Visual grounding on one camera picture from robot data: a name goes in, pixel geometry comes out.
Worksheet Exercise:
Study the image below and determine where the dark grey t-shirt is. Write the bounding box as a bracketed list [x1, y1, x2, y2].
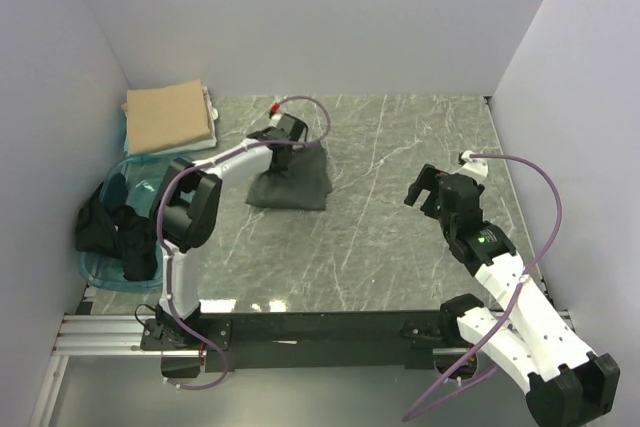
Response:
[245, 144, 333, 211]

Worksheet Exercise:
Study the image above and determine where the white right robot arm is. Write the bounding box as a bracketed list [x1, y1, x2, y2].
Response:
[404, 152, 620, 426]

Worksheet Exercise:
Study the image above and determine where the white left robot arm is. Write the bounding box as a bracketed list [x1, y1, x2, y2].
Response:
[153, 113, 308, 349]

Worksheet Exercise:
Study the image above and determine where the folded tan t-shirt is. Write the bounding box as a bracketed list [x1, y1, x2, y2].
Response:
[125, 80, 210, 154]

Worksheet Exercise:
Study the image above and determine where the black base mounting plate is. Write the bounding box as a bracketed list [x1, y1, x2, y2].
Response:
[139, 310, 451, 374]

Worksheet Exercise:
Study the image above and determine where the clear blue plastic bin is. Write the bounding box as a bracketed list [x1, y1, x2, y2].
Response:
[76, 153, 192, 292]

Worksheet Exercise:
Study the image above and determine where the black t-shirt in bin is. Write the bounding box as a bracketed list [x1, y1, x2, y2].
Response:
[74, 184, 157, 281]

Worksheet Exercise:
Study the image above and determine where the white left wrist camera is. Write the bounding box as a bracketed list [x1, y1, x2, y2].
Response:
[268, 102, 291, 126]

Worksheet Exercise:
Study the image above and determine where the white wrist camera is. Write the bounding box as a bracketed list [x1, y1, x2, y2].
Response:
[456, 150, 488, 184]
[268, 102, 291, 126]

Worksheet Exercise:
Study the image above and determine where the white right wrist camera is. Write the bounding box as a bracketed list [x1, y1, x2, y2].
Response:
[456, 150, 488, 184]

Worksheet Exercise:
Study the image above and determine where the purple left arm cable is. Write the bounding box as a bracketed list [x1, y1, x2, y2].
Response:
[154, 95, 332, 392]

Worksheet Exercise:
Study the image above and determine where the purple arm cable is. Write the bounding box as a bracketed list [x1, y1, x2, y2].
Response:
[154, 95, 332, 392]
[401, 151, 563, 422]

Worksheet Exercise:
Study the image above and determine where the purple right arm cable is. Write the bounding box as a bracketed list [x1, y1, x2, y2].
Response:
[401, 151, 563, 422]

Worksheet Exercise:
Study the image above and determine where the aluminium extrusion rail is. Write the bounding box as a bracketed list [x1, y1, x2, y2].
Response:
[51, 311, 151, 356]

